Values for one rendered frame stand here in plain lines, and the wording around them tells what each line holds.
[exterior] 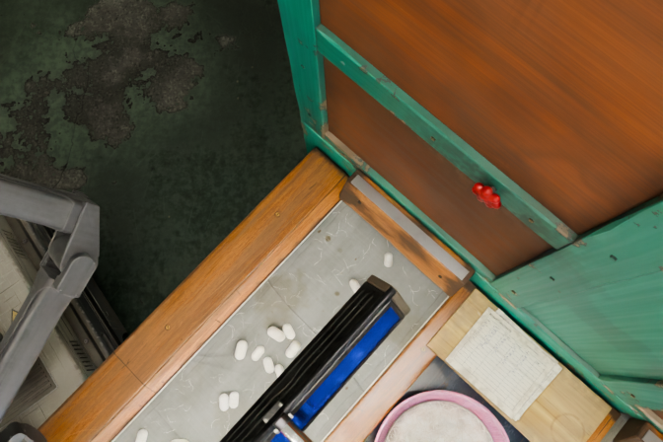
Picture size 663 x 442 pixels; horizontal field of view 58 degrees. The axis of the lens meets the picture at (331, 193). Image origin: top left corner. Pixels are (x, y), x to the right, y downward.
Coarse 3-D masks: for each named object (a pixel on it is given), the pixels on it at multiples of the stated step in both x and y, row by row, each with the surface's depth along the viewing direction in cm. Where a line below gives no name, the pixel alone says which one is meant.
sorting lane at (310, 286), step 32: (320, 224) 125; (352, 224) 125; (288, 256) 124; (320, 256) 124; (352, 256) 124; (384, 256) 123; (288, 288) 122; (320, 288) 122; (416, 288) 122; (256, 320) 121; (288, 320) 120; (320, 320) 120; (416, 320) 120; (224, 352) 119; (384, 352) 118; (192, 384) 118; (224, 384) 118; (256, 384) 117; (352, 384) 117; (160, 416) 116; (192, 416) 116; (224, 416) 116; (320, 416) 116
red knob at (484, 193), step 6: (474, 186) 75; (480, 186) 74; (486, 186) 73; (492, 186) 75; (474, 192) 75; (480, 192) 74; (486, 192) 73; (492, 192) 73; (480, 198) 75; (486, 198) 74; (492, 198) 73; (498, 198) 73; (486, 204) 75; (492, 204) 74; (498, 204) 74
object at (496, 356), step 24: (480, 336) 115; (504, 336) 115; (528, 336) 115; (456, 360) 114; (480, 360) 114; (504, 360) 114; (528, 360) 114; (552, 360) 114; (480, 384) 113; (504, 384) 113; (528, 384) 112; (504, 408) 111
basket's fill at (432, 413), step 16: (400, 416) 116; (416, 416) 116; (432, 416) 116; (448, 416) 116; (464, 416) 116; (400, 432) 115; (416, 432) 115; (432, 432) 115; (448, 432) 115; (464, 432) 115; (480, 432) 115
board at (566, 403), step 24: (456, 312) 116; (480, 312) 116; (456, 336) 115; (552, 384) 113; (576, 384) 113; (528, 408) 112; (552, 408) 111; (576, 408) 111; (600, 408) 111; (528, 432) 110; (552, 432) 110; (576, 432) 110
